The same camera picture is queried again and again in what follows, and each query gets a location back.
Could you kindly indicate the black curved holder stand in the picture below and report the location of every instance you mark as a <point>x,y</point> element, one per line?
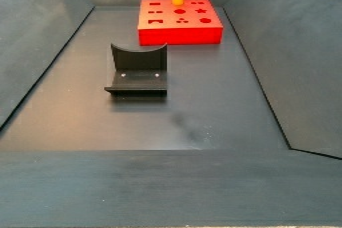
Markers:
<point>140,71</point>

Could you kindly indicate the red shape-sorting board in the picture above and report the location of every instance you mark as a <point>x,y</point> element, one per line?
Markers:
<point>189,23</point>

